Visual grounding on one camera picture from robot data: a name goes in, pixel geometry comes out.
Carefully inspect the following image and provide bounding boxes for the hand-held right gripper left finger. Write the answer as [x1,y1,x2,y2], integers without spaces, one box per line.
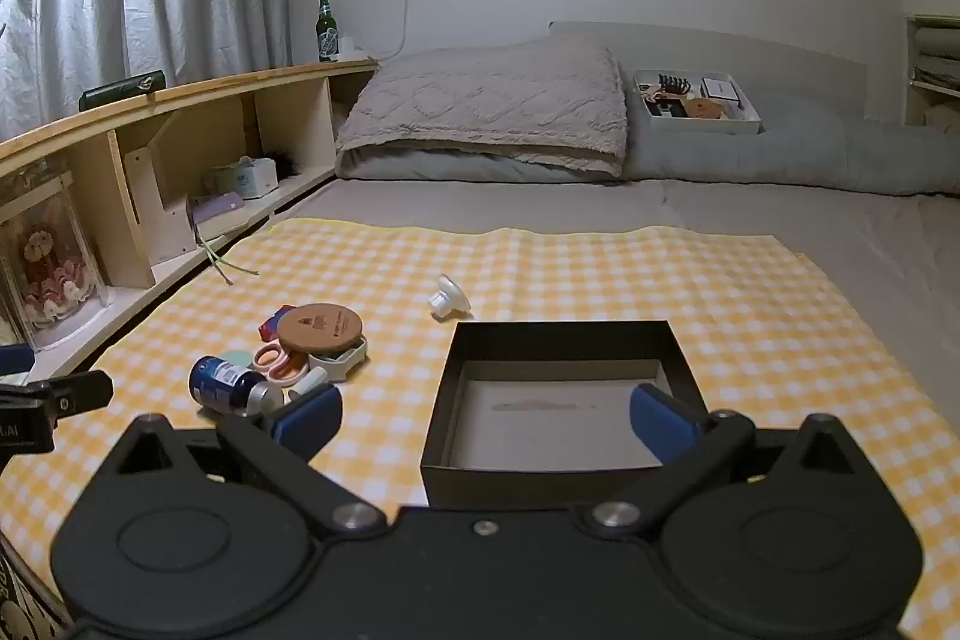
[79,383,389,543]

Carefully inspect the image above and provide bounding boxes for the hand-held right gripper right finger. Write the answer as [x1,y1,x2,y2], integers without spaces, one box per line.
[579,383,893,542]

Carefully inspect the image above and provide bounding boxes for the white plastic stick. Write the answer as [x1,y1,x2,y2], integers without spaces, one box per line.
[289,366,329,401]

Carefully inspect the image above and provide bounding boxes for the orange white scissors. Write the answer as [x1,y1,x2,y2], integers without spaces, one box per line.
[253,344,308,382]

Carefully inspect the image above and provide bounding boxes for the white plastic case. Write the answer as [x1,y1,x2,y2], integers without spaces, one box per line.
[307,336,368,384]

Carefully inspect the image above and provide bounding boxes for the round cork coaster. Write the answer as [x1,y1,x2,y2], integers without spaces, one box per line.
[276,304,365,356]

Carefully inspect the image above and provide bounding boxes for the blue bottle silver cap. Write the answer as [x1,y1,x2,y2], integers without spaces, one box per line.
[187,355,286,420]

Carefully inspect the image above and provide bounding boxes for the red blue card box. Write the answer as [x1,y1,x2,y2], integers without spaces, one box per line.
[259,306,297,345]

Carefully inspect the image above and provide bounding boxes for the white suction cup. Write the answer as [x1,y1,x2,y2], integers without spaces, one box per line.
[429,274,472,319]

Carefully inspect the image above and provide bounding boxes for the black cardboard box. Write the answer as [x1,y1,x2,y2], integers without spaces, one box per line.
[420,320,710,510]

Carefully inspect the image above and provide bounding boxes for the plush toy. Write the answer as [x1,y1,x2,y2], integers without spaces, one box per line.
[11,220,87,319]

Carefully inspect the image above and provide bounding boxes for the yellow checked mat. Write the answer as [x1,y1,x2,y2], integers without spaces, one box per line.
[0,218,960,640]

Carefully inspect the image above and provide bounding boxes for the clear display box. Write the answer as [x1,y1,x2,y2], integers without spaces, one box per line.
[0,169,110,348]

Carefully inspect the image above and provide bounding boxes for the beige printed cloth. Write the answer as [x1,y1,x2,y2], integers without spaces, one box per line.
[0,535,68,640]

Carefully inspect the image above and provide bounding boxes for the green plant stems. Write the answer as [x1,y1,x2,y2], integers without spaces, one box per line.
[193,220,260,287]

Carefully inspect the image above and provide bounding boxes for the white book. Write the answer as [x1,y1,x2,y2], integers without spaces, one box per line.
[191,205,257,240]

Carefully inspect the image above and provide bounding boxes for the purple notebook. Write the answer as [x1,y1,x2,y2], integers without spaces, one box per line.
[193,190,245,221]

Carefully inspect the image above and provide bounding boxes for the tissue box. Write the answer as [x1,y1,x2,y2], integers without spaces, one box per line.
[206,156,280,200]

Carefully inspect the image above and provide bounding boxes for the dark green case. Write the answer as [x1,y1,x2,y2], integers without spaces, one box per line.
[79,72,167,112]

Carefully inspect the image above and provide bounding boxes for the white tray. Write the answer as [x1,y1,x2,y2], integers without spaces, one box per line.
[634,68,762,135]

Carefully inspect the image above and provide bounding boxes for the wooden bedside shelf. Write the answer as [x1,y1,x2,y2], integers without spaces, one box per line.
[0,56,380,378]

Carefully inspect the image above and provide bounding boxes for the grey curtain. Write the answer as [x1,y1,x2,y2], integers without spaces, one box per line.
[0,0,293,142]

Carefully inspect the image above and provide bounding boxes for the beige quilted pillow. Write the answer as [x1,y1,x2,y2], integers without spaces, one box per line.
[335,38,628,176]

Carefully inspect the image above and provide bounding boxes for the green beer bottle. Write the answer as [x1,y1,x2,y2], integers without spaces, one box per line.
[315,0,335,64]

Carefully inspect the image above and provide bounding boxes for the white closet shelf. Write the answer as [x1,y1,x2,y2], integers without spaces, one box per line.
[904,14,960,127]

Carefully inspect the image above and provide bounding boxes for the folded grey bedding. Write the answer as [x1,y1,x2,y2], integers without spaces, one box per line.
[915,29,960,82]

